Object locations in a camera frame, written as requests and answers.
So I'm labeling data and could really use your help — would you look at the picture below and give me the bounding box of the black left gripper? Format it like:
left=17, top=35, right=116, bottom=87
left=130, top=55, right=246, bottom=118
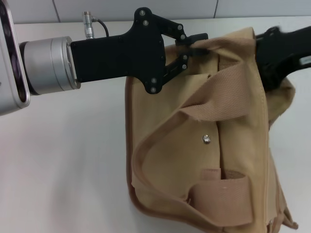
left=69, top=7, right=210, bottom=96

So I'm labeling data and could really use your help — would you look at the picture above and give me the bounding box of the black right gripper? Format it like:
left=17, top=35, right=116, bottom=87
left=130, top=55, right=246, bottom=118
left=254, top=24, right=311, bottom=93

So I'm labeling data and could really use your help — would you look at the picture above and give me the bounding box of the khaki canvas food bag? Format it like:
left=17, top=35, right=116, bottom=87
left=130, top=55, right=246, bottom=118
left=125, top=27, right=299, bottom=233

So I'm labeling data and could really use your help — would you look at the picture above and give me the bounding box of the silver cable connector with cable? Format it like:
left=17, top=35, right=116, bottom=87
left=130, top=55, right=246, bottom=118
left=82, top=11, right=110, bottom=39

